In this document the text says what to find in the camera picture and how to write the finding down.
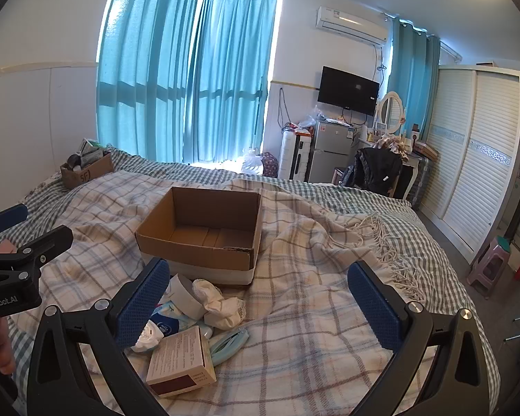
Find dark wall cable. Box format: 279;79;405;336
278;87;293;130

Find oval white mirror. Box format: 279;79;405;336
375;91;406;136

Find blue white tissue packet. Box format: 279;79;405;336
148;300;214;339

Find light green clamshell case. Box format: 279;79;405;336
209;328;250;367

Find pink white medicine box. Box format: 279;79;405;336
146;326;218;398

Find black jacket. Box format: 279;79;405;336
340;147;403;199

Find grey tape roll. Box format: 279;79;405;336
168;274;205;318

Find plaid fringed blanket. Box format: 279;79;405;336
6;169;427;416

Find purple plastic stool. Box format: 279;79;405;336
466;236;511;299

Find clear plastic bag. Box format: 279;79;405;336
240;147;266;177

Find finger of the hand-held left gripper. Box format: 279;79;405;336
0;203;29;248
0;224;74;284

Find polka dot bag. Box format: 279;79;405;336
262;151;281;178

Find green white carton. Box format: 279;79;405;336
79;138;106;168

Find crumpled white tissue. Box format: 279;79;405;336
132;324;164;353

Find white air conditioner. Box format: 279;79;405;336
315;6;393;45

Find silver small fridge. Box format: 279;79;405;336
307;120;357;184

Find wide blue curtain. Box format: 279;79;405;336
95;0;205;166

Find white sliding wardrobe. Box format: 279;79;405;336
415;64;520;266

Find small cardboard box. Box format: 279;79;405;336
60;151;114;190

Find black wall television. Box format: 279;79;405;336
317;66;381;117

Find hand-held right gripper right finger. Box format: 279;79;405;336
347;261;490;416

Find white socks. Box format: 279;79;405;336
192;279;246;329

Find white suitcase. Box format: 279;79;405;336
278;131;315;181

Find narrow blue curtain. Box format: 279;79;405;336
387;17;442;141

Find brown fluffy item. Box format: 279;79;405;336
374;135;412;157

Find plastic bag with goods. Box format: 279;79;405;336
300;105;331;133

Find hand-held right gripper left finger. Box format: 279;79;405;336
26;258;171;416

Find brown flat box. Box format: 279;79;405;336
411;140;440;161

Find open brown cardboard box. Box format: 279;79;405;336
134;186;263;287

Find person's left hand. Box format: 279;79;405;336
0;317;16;376

